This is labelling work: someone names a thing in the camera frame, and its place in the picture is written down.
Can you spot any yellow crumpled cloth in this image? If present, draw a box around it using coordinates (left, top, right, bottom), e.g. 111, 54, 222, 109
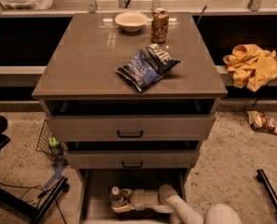
223, 44, 277, 92

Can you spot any top drawer with black handle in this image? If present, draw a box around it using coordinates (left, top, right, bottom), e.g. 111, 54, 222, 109
47, 115, 215, 142

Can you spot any green object in basket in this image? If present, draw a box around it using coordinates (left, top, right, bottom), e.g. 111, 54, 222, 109
48, 135, 61, 155

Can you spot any clear plastic water bottle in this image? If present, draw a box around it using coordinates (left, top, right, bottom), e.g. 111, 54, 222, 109
110, 187, 125, 207

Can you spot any black wire basket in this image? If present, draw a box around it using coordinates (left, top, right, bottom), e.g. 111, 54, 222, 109
36, 121, 63, 161

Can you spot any blue tape on floor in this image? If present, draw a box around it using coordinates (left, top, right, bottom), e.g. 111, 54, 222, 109
43, 162, 67, 190

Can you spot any black stand leg left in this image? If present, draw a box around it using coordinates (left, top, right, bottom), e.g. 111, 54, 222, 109
0, 176, 68, 224

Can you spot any brown soda can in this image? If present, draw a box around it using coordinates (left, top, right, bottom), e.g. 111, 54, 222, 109
151, 7, 169, 43

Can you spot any black cable on floor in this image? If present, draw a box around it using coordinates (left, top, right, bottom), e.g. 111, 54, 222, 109
0, 171, 67, 224

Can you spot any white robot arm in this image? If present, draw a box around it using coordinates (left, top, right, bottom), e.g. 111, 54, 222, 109
110, 184, 242, 224

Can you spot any white ceramic bowl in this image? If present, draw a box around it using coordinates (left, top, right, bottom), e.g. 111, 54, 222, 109
115, 12, 148, 33

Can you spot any open bottom drawer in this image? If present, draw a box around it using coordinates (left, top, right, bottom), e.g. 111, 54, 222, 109
79, 169, 186, 224

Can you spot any blue chip bag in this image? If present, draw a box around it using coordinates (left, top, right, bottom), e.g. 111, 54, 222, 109
116, 44, 180, 92

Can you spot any grey drawer cabinet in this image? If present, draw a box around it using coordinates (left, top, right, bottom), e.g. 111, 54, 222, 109
34, 13, 227, 224

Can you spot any black bar right floor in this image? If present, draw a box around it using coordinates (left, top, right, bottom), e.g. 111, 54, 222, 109
256, 169, 277, 212

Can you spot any drawer with black handle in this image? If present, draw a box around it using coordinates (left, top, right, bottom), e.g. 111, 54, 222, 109
65, 150, 199, 169
47, 115, 215, 142

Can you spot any brown snack wrapper on floor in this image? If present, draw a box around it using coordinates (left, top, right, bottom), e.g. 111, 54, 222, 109
247, 111, 277, 135

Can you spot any middle drawer with black handle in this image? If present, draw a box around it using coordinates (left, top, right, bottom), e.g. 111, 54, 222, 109
65, 150, 199, 169

